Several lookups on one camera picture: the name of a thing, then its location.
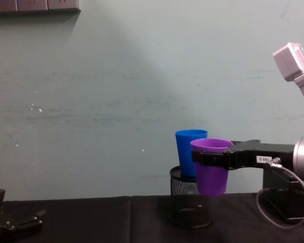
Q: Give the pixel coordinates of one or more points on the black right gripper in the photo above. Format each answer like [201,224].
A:
[245,157]

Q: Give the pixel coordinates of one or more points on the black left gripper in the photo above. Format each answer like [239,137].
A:
[5,233]

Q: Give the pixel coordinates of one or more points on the purple plastic cup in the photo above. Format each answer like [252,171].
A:
[212,182]

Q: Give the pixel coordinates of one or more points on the blue plastic cup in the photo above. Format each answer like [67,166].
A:
[185,152]

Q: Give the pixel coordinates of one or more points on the black mesh pen holder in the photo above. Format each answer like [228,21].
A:
[184,187]

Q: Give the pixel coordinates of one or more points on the black rack with steel bars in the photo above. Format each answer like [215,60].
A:
[276,182]

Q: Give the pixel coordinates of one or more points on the black table cloth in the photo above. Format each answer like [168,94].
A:
[111,220]

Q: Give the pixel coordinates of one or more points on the grey wall socket plate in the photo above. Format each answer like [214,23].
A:
[32,4]
[2,5]
[63,3]

